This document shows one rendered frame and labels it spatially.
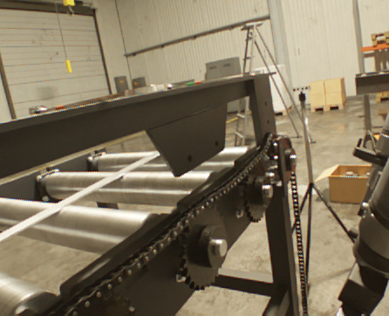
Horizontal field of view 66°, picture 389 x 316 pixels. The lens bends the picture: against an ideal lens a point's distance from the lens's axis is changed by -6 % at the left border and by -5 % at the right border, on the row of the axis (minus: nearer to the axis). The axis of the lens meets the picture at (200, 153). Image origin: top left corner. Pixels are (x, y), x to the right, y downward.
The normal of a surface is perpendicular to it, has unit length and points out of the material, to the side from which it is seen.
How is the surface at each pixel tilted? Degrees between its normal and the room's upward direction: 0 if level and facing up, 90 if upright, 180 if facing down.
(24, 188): 90
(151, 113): 90
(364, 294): 96
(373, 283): 24
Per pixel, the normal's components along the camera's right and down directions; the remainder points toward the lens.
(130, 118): 0.85, -0.04
